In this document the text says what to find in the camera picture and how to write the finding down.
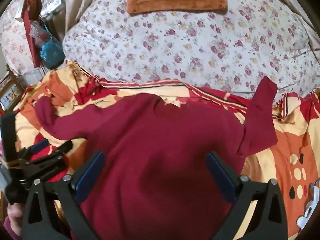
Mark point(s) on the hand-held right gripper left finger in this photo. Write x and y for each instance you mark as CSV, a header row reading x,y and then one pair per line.
x,y
90,177

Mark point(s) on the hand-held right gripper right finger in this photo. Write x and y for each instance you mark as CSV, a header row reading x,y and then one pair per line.
x,y
220,177

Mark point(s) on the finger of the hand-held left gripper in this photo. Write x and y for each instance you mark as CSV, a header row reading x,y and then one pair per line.
x,y
38,146
50,161

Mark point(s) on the dark red sweater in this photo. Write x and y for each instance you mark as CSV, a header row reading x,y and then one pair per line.
x,y
162,142

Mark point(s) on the person's left forearm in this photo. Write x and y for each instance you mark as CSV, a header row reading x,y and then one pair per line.
x,y
10,228

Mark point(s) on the person's left hand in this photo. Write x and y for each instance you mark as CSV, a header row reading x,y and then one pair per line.
x,y
15,213

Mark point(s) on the framed picture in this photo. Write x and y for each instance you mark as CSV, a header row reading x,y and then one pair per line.
x,y
10,95

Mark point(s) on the red orange patterned blanket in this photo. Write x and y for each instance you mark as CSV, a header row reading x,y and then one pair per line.
x,y
282,155

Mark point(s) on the clear plastic container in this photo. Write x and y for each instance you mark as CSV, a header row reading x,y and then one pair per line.
x,y
33,76

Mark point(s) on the blue plastic bag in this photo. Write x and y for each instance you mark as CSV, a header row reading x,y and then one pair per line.
x,y
51,50

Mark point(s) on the red pole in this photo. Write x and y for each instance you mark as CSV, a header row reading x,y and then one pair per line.
x,y
31,45

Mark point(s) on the white floral pillow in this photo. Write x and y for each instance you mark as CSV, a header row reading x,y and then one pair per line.
x,y
12,42

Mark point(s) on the clear plastic bag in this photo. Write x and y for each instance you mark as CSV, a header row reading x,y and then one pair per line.
x,y
40,33

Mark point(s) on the white floral quilt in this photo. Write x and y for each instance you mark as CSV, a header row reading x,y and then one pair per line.
x,y
200,42

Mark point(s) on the silver plastic bag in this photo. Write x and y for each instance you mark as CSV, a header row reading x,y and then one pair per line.
x,y
52,7

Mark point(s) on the beige curtain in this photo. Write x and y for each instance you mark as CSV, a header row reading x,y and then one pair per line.
x,y
75,0

